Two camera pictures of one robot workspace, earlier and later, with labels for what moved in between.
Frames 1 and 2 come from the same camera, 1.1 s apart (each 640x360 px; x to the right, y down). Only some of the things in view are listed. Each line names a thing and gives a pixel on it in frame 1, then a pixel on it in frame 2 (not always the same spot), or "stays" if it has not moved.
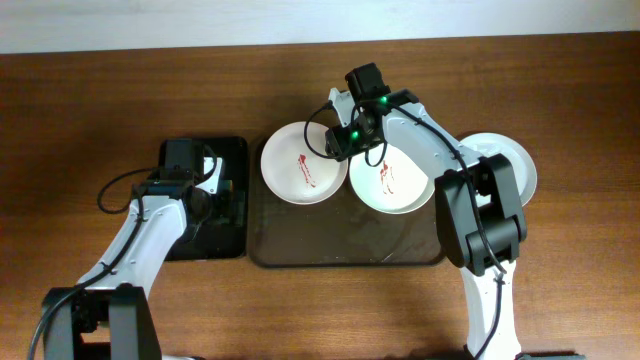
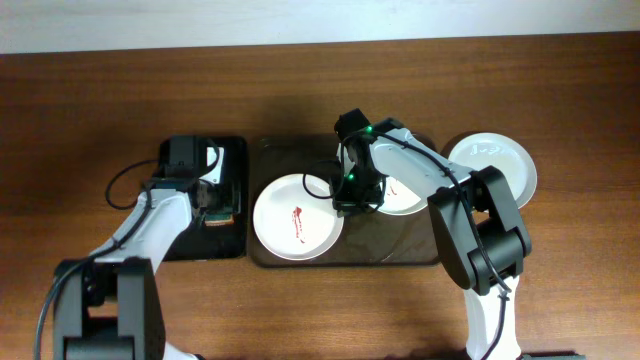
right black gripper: [338, 141] → [355, 201]
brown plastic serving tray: [338, 231] stays
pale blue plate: [486, 144] stays
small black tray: [224, 233] stays
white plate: [296, 167] → [296, 218]
